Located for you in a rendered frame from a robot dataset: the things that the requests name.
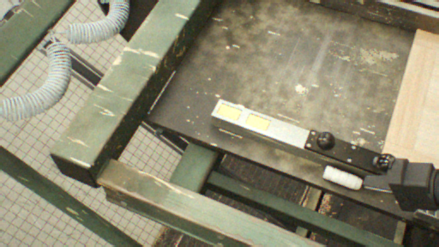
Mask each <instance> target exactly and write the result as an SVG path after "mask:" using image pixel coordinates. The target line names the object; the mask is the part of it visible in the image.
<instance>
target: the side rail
mask: <svg viewBox="0 0 439 247"><path fill-rule="evenodd" d="M96 182H97V183H98V184H100V185H101V186H102V187H103V189H104V191H105V194H106V196H105V199H106V200H107V201H108V202H110V203H114V204H116V205H117V206H119V207H121V208H125V209H127V210H129V211H130V212H134V213H136V214H138V215H141V216H143V217H145V218H147V219H149V220H153V221H154V222H156V223H159V224H161V225H163V226H166V227H168V228H171V229H172V230H175V231H176V232H181V233H182V234H184V235H186V236H188V237H192V238H193V239H196V240H197V241H201V242H203V243H204V244H207V245H210V246H213V247H327V246H326V245H324V244H319V243H317V242H316V241H314V240H310V239H308V238H306V237H302V236H300V235H298V234H296V233H295V232H290V231H288V230H286V229H284V228H280V227H279V226H276V225H275V224H271V223H268V222H266V221H265V220H260V219H259V218H256V217H255V216H251V215H250V214H246V213H245V212H241V211H239V210H237V209H235V208H231V207H229V206H227V205H225V204H224V203H220V202H217V201H215V200H213V199H209V198H208V197H205V196H204V195H200V194H197V193H195V192H194V191H191V190H188V189H185V188H184V187H180V186H178V185H176V184H174V183H170V182H168V181H166V180H164V179H162V178H158V177H156V176H154V175H153V174H149V173H146V172H144V171H142V170H138V169H137V168H134V167H133V166H129V165H126V164H125V163H123V162H121V161H117V160H114V159H113V158H111V159H110V161H109V162H108V165H107V166H106V167H105V169H104V171H103V172H102V173H101V174H100V177H99V178H97V179H96Z"/></svg>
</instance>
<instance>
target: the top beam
mask: <svg viewBox="0 0 439 247"><path fill-rule="evenodd" d="M218 1H219V0H159V2H158V3H157V4H156V5H155V7H154V8H153V10H152V11H151V12H150V15H148V16H147V18H146V20H145V21H144V22H143V23H142V24H141V26H140V28H138V29H137V32H136V33H135V34H134V36H133V37H132V39H131V40H130V41H129V43H128V44H127V45H126V46H125V48H124V49H123V50H122V52H121V53H120V55H119V56H118V57H117V60H116V61H115V62H114V63H113V64H112V66H111V67H110V68H109V69H108V71H107V72H106V74H104V77H103V78H102V79H101V80H100V82H99V84H98V85H97V86H96V88H95V89H94V90H93V91H92V93H91V95H89V96H88V98H87V100H86V101H85V103H83V106H82V107H81V108H80V109H79V111H78V112H77V113H76V114H75V116H74V117H73V119H72V120H71V122H70V123H69V124H68V125H67V128H65V130H64V131H63V133H62V134H61V135H60V136H59V138H58V139H57V141H56V142H55V144H54V145H53V146H52V147H51V150H50V153H51V158H52V159H53V161H54V162H55V165H56V166H57V167H58V169H59V171H60V172H61V173H62V174H63V175H65V176H67V177H68V178H73V179H74V180H76V181H78V182H82V183H84V184H86V185H87V186H92V187H93V188H95V189H97V188H100V187H101V185H100V184H98V183H97V182H96V179H97V178H96V176H97V174H98V173H99V171H100V169H101V168H102V166H103V165H104V163H105V162H106V161H107V159H108V158H111V157H112V158H113V159H114V160H118V159H119V158H120V157H121V154H122V153H123V151H124V150H125V148H126V147H127V145H129V141H130V140H131V139H132V137H133V135H134V133H135V132H136V131H137V129H138V128H139V126H140V125H141V122H142V121H143V120H144V118H145V117H146V115H147V113H148V112H149V111H150V108H151V107H152V106H153V104H154V102H155V100H156V99H157V98H158V96H159V94H160V93H161V91H162V89H163V88H164V87H165V85H166V83H167V82H168V81H169V79H170V78H171V75H172V74H173V73H174V71H175V69H176V67H177V66H178V65H179V62H180V61H181V60H182V59H183V56H184V54H185V53H186V52H187V51H188V49H189V47H190V46H191V45H192V42H193V40H195V37H196V35H197V34H198V33H199V32H200V30H201V28H202V27H203V25H204V23H205V21H206V20H207V19H208V17H209V16H210V14H211V13H212V11H213V9H214V7H215V6H216V5H217V2H218Z"/></svg>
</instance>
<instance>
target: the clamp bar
mask: <svg viewBox="0 0 439 247"><path fill-rule="evenodd" d="M305 1H308V2H311V3H317V4H320V5H322V6H325V7H328V8H333V9H337V10H339V11H342V12H346V13H349V14H352V15H356V16H362V17H363V18H366V19H369V20H371V21H379V22H380V23H382V24H386V25H391V26H393V27H397V28H399V29H405V30H407V31H410V32H412V33H416V31H417V29H420V30H423V31H425V32H428V33H434V34H437V35H439V2H436V1H431V0H305Z"/></svg>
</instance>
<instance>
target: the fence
mask: <svg viewBox="0 0 439 247"><path fill-rule="evenodd" d="M221 104H224V105H228V106H230V107H234V108H236V109H238V110H240V111H242V112H241V114H240V116H239V117H238V120H233V119H230V118H228V117H226V116H221V115H220V114H217V111H218V110H219V109H220V107H221ZM250 114H251V115H254V116H258V117H261V118H263V119H266V120H269V121H270V125H269V126H268V129H267V131H264V130H260V129H259V128H255V127H252V126H250V125H248V124H246V120H247V119H248V117H249V115H250ZM212 125H215V126H217V127H220V128H223V129H226V130H229V131H231V132H234V133H237V134H239V135H241V136H246V137H248V138H250V139H251V140H254V141H258V142H261V143H263V144H265V145H269V146H271V147H273V148H276V149H280V150H283V151H284V152H287V153H289V154H294V155H296V156H298V157H300V158H304V159H306V160H308V161H313V162H315V163H317V164H319V165H321V166H332V167H333V168H336V169H338V170H342V171H344V172H347V173H348V174H353V175H355V176H358V177H359V178H361V179H363V181H364V179H365V177H366V176H377V175H375V174H371V173H369V172H366V171H363V170H359V169H358V168H356V167H354V166H349V165H347V164H344V163H342V162H340V161H336V160H333V159H330V158H329V157H325V156H322V155H320V154H315V153H313V152H311V151H309V150H307V149H304V145H305V141H306V140H307V137H308V136H309V131H308V130H306V129H303V128H299V127H297V126H295V125H292V124H288V123H285V122H283V121H280V120H276V119H275V118H272V117H269V116H265V115H263V114H261V113H259V112H256V111H251V110H249V109H246V108H245V107H241V106H238V105H234V104H233V103H229V102H226V101H224V100H222V99H219V102H218V103H217V105H216V107H215V108H214V110H213V114H212Z"/></svg>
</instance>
